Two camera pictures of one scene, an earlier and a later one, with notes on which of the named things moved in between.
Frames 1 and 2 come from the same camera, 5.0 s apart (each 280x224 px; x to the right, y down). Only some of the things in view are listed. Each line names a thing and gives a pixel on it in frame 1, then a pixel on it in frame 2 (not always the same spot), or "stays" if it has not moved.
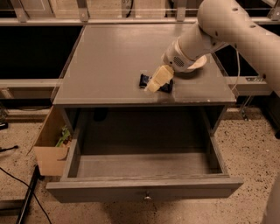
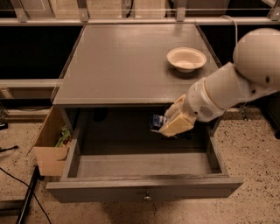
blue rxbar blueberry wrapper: x=165 y=87 → x=156 y=122
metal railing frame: x=20 y=17 stays
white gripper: x=176 y=60 → x=199 y=101
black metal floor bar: x=29 y=195 stays
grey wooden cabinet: x=105 y=68 stays
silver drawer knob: x=147 y=197 stays
